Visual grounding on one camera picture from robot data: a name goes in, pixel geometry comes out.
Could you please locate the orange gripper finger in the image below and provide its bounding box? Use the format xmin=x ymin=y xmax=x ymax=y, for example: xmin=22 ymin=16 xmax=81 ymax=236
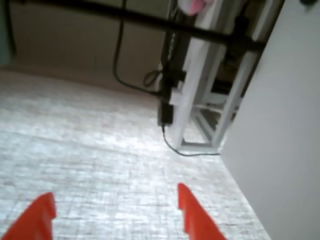
xmin=0 ymin=191 xmax=57 ymax=240
xmin=176 ymin=182 xmax=228 ymax=240

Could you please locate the black power adapter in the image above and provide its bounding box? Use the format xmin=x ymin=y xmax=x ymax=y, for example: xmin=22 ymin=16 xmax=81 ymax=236
xmin=156 ymin=100 xmax=175 ymax=127

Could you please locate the black metal bar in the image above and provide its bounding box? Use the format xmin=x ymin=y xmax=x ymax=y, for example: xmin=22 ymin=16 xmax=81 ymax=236
xmin=0 ymin=0 xmax=267 ymax=55

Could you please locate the pink and white object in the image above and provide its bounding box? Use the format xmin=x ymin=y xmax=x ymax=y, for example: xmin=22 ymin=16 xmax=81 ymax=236
xmin=177 ymin=0 xmax=217 ymax=16

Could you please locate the white metal rack frame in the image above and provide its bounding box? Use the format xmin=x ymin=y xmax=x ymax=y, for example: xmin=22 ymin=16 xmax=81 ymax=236
xmin=172 ymin=0 xmax=287 ymax=152

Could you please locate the black hanging cable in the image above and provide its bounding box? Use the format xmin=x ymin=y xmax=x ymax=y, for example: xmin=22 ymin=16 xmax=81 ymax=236
xmin=112 ymin=0 xmax=164 ymax=98

